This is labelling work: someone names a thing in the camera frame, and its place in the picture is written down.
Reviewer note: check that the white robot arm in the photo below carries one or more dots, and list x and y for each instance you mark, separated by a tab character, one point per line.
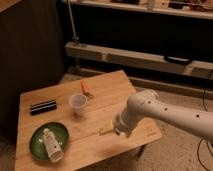
146	104

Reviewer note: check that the green plate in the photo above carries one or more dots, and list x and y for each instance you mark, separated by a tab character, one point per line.
36	145

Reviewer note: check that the wooden table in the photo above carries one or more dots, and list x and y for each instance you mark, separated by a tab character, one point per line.
85	145

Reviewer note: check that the orange carrot toy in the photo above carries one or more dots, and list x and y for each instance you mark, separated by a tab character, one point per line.
85	89

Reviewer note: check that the wooden shelf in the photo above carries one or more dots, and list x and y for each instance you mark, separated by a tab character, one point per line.
148	8

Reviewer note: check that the metal pole stand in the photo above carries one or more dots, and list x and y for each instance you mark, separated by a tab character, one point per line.
75	37

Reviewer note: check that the black handle clamp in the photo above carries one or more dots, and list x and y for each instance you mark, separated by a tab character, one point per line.
177	61

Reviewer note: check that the wooden beam rail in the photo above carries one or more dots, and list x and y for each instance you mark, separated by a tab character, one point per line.
137	59

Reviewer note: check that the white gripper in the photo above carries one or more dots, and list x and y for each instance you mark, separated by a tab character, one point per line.
120	125

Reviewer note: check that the white ceramic cup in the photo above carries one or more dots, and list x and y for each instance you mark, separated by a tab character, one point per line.
52	146

